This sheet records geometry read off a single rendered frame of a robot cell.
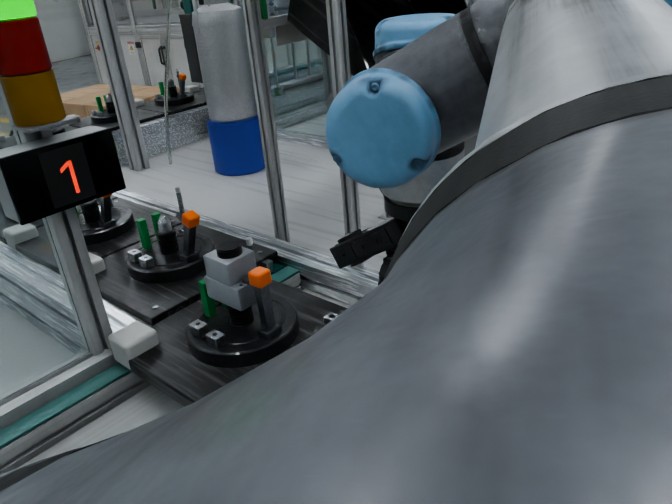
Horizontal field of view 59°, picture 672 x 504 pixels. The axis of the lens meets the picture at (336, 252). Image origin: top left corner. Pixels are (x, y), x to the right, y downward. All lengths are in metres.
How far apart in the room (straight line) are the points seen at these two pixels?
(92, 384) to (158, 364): 0.09
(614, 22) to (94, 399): 0.70
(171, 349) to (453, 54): 0.52
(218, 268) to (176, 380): 0.14
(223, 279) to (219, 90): 1.00
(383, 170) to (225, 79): 1.28
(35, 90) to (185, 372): 0.34
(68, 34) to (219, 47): 11.86
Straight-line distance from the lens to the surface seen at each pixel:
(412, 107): 0.37
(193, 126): 2.10
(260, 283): 0.67
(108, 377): 0.80
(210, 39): 1.63
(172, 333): 0.80
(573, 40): 0.17
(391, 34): 0.49
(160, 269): 0.92
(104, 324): 0.81
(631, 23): 0.18
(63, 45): 13.36
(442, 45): 0.39
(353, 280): 0.87
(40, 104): 0.67
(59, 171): 0.68
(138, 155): 1.88
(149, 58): 7.13
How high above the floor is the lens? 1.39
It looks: 27 degrees down
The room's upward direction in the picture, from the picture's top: 5 degrees counter-clockwise
